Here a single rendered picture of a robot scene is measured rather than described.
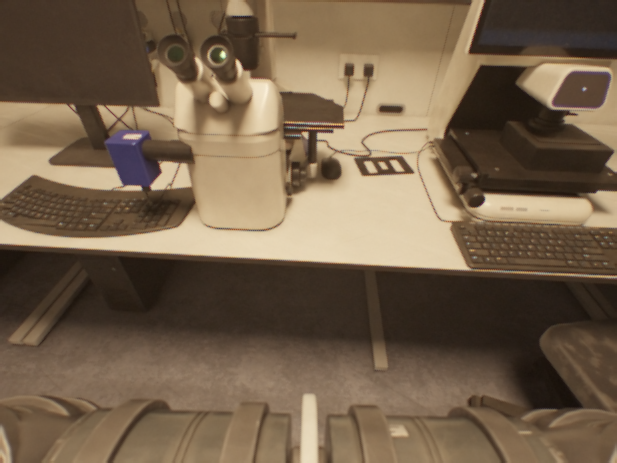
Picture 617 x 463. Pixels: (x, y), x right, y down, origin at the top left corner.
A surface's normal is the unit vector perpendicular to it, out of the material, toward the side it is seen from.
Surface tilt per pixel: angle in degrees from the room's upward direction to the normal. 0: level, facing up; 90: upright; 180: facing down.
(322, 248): 0
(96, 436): 22
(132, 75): 86
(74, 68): 86
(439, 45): 90
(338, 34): 90
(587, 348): 0
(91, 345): 0
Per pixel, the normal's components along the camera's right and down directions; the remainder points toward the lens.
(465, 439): 0.02, -0.99
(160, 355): 0.01, -0.77
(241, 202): -0.07, 0.66
